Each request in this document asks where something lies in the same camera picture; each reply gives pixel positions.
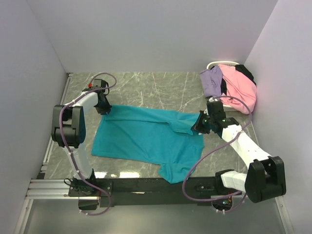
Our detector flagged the teal t shirt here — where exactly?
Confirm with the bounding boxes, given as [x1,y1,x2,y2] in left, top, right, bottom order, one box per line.
[91,105,204,184]

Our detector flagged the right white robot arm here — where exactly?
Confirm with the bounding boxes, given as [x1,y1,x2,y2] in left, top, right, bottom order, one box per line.
[192,111,286,203]

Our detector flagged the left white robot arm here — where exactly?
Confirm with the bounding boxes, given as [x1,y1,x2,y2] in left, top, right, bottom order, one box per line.
[51,89,112,196]

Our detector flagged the white laundry basket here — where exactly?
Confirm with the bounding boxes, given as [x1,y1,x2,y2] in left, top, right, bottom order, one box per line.
[206,61,239,112]

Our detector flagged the pink t shirt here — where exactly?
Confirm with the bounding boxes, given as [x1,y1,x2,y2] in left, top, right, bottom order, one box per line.
[219,64,257,114]

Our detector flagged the purple t shirt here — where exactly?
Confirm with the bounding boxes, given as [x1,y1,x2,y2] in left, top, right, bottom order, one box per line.
[200,66,223,97]

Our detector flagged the black t shirt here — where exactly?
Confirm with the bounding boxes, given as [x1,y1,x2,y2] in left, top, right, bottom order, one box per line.
[220,64,256,94]

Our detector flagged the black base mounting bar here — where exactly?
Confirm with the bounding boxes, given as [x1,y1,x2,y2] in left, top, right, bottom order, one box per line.
[64,177,236,210]

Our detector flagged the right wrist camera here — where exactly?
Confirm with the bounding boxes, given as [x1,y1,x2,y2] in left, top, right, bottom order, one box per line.
[207,100,226,120]

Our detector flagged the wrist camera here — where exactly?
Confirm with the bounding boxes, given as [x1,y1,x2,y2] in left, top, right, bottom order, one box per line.
[207,100,226,120]
[88,78,109,89]

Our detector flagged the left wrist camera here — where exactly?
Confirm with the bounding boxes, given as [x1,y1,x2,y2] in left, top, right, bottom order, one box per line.
[88,78,109,89]

